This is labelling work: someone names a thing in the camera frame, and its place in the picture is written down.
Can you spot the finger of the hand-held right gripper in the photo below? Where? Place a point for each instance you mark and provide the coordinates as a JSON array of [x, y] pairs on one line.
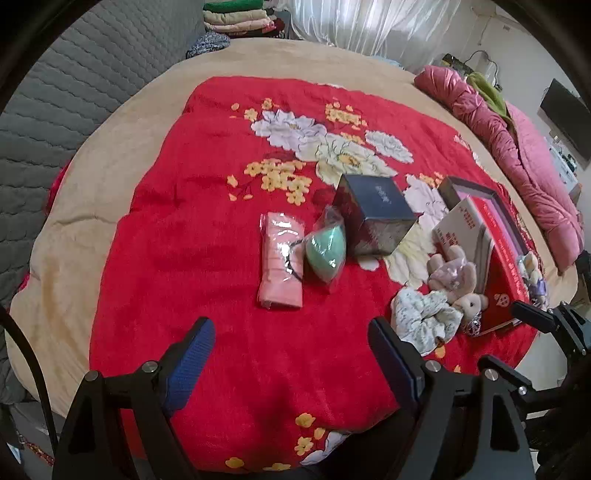
[[533, 316]]

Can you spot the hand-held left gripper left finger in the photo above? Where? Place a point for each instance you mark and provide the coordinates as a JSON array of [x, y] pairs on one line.
[[189, 364]]

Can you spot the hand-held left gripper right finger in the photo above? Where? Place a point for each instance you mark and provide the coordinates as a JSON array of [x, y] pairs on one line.
[[392, 355]]

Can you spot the white floral scrunchie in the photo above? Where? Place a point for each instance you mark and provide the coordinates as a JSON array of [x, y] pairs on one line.
[[420, 318]]

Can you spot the red and white box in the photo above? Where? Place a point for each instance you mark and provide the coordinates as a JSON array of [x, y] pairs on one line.
[[503, 286]]

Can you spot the beige plush bear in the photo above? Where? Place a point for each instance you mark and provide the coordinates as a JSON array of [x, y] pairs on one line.
[[531, 272], [471, 304]]

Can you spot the pink plush bunny toy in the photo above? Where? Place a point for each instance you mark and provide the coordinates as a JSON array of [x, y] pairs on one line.
[[455, 270]]

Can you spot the pink towel packet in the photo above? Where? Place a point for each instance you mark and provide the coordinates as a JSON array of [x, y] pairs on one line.
[[279, 281]]

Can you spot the green sponge in plastic bag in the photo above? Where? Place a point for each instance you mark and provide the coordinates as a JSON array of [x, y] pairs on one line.
[[323, 249]]

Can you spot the pink quilt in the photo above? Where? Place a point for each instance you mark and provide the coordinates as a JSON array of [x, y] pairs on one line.
[[531, 175]]

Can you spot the white drawer cabinet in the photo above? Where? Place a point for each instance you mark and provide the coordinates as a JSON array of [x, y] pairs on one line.
[[565, 166]]

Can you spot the red floral blanket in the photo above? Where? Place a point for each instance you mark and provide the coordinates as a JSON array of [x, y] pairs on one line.
[[184, 207]]

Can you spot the dark blue box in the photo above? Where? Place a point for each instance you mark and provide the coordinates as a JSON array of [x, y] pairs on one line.
[[374, 198]]

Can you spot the round beige bed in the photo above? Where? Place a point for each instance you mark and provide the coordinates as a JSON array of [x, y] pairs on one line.
[[92, 184]]

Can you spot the green blanket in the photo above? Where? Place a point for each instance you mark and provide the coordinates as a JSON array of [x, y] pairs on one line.
[[489, 94]]

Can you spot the grey padded headboard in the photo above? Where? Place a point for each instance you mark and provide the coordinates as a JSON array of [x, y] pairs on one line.
[[69, 92]]

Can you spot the blue patterned pillow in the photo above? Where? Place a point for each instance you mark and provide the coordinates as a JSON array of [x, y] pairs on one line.
[[207, 44]]

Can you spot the white sheer curtain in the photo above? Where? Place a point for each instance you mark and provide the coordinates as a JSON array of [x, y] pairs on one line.
[[369, 27]]

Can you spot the pile of folded clothes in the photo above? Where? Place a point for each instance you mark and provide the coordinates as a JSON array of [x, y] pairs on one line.
[[240, 21]]

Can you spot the black wall television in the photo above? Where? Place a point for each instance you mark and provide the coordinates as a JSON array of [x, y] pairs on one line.
[[568, 120]]

